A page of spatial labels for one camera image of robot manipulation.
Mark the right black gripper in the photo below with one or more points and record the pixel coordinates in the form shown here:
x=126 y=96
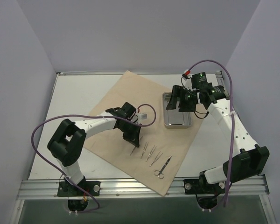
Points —
x=177 y=97

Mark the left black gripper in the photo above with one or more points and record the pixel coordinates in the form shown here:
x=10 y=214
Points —
x=132 y=136

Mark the steel instrument tray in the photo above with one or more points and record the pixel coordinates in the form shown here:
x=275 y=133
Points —
x=173 y=119

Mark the steel surgical scissors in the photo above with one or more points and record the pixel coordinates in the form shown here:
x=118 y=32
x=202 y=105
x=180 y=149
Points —
x=159 y=173

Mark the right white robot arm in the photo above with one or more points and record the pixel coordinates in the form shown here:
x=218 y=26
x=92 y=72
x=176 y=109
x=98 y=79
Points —
x=247 y=158

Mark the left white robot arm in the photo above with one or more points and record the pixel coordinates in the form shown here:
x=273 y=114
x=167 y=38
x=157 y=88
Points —
x=67 y=142

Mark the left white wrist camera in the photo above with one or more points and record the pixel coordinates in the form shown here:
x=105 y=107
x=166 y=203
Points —
x=139 y=117

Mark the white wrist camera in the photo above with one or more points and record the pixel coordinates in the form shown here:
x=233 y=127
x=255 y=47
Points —
x=186 y=74
x=139 y=117

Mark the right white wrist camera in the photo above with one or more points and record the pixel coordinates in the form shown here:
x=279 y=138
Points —
x=186 y=74

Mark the aluminium back rail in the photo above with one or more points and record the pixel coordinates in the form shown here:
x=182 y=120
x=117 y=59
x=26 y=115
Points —
x=68 y=73

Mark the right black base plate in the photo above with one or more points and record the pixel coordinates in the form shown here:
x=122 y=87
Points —
x=194 y=186

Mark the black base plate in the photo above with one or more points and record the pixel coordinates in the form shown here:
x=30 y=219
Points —
x=194 y=186
x=65 y=189

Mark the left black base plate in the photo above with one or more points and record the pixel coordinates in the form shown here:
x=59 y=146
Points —
x=65 y=189

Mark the aluminium front rail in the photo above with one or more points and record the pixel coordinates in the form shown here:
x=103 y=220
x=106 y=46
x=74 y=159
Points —
x=130 y=188

